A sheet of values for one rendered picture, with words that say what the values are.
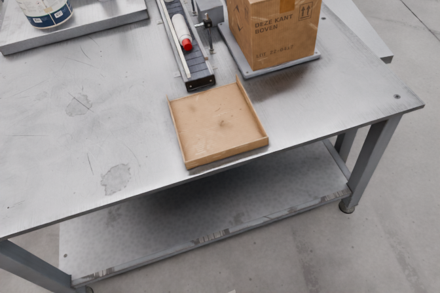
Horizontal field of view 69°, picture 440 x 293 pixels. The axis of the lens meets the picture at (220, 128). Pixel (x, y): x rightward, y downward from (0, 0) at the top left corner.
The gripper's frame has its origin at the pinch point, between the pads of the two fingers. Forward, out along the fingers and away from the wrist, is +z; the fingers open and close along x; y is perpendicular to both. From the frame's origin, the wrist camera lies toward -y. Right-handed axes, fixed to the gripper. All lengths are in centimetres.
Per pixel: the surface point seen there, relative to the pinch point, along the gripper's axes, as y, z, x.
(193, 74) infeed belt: 2, -21, 47
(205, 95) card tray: 0, -20, 55
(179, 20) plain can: 0.2, -11.3, 20.2
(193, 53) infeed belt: -0.8, -14.7, 36.4
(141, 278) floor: 52, 40, 119
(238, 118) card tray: -7, -27, 68
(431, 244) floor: -85, 25, 144
